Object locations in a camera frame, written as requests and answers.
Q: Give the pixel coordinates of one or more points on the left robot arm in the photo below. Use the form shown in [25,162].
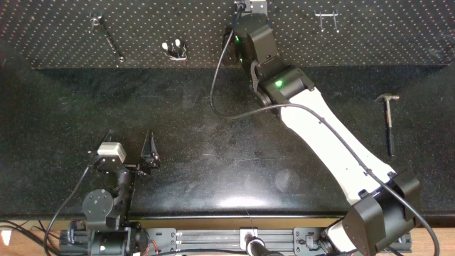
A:
[97,206]

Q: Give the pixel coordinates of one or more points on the black pegboard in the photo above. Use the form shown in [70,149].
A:
[142,32]

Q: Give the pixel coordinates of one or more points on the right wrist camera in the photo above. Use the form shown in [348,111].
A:
[257,6]

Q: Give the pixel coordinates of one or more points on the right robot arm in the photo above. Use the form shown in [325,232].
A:
[327,142]

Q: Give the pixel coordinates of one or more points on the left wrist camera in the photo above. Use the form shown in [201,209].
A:
[111,151]

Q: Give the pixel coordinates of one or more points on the hammer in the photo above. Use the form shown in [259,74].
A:
[389,121]

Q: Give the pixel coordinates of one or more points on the mounting rail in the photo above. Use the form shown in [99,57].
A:
[213,238]

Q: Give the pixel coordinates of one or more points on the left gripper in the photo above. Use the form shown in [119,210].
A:
[110,165]

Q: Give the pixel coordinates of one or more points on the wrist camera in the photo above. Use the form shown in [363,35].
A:
[111,151]
[257,6]

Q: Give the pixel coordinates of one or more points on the wrench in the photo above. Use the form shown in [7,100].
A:
[110,39]

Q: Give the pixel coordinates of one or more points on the metal hook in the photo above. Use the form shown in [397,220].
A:
[94,17]
[327,14]
[177,58]

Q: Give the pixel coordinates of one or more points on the black and white pliers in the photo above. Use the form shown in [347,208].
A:
[174,51]

